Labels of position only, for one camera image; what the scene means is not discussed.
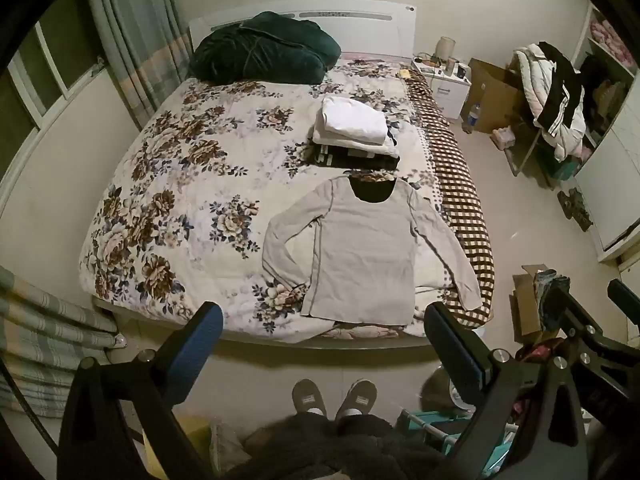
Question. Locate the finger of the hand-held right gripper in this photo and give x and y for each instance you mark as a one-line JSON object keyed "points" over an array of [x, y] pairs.
{"points": [[590, 332], [625, 297]]}

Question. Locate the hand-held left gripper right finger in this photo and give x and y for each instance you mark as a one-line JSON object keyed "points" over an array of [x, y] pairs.
{"points": [[452, 345]]}

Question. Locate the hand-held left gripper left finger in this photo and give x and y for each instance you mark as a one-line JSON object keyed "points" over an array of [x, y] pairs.
{"points": [[200, 335]]}

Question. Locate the beige long sleeve shirt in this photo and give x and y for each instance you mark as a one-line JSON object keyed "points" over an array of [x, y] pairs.
{"points": [[365, 245]]}

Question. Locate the pile of clothes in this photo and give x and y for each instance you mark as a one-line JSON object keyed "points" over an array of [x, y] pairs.
{"points": [[550, 90]]}

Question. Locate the small cardboard box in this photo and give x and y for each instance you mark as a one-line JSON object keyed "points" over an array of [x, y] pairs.
{"points": [[525, 305]]}

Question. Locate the teal rack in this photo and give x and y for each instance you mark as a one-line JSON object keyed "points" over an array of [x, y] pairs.
{"points": [[435, 430]]}

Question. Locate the pair of dark slippers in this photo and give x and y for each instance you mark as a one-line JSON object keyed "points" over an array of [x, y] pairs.
{"points": [[575, 207]]}

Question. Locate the white wardrobe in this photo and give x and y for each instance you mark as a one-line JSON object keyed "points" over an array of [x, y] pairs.
{"points": [[615, 185]]}

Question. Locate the person's left slipper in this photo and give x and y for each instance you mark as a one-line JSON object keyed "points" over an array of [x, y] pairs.
{"points": [[309, 399]]}

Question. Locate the green storage box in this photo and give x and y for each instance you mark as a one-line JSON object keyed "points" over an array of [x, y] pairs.
{"points": [[565, 170]]}

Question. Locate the floral quilt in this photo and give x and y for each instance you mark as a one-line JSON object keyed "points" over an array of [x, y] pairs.
{"points": [[175, 185]]}

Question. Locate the striped cloth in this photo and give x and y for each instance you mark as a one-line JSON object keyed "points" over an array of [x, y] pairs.
{"points": [[45, 340]]}

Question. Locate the person's dark fuzzy clothing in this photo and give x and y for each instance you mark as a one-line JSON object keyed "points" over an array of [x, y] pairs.
{"points": [[340, 452]]}

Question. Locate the metal chair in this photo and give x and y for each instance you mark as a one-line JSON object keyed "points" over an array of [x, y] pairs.
{"points": [[522, 155]]}

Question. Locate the pink tissue pack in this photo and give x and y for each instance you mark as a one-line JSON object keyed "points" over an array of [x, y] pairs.
{"points": [[503, 138]]}

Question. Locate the black white patterned folded garment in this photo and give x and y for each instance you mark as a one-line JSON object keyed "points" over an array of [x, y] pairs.
{"points": [[345, 162]]}

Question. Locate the plastic water bottle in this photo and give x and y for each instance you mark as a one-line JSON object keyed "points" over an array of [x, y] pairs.
{"points": [[471, 119]]}

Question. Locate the large cardboard box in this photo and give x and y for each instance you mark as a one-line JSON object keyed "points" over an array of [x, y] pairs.
{"points": [[495, 95]]}

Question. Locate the white nightstand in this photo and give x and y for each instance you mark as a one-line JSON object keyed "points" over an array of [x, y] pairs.
{"points": [[450, 95]]}

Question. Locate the pink bedding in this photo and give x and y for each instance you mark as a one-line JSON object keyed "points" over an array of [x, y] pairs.
{"points": [[612, 40]]}

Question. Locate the dark cup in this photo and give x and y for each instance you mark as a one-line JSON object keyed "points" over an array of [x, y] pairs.
{"points": [[461, 72]]}

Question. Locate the small yellow box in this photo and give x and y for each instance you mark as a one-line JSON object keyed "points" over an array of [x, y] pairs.
{"points": [[406, 75]]}

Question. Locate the dark green blanket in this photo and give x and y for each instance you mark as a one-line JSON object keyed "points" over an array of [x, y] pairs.
{"points": [[260, 50]]}

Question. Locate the beige table lamp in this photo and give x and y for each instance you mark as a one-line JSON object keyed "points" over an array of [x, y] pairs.
{"points": [[444, 49]]}

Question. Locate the window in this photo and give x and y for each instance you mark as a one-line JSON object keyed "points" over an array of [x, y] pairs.
{"points": [[40, 75]]}

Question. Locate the green curtain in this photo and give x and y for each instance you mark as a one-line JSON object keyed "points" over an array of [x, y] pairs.
{"points": [[135, 35]]}

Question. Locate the white bed headboard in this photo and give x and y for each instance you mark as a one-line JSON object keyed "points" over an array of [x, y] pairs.
{"points": [[360, 30]]}

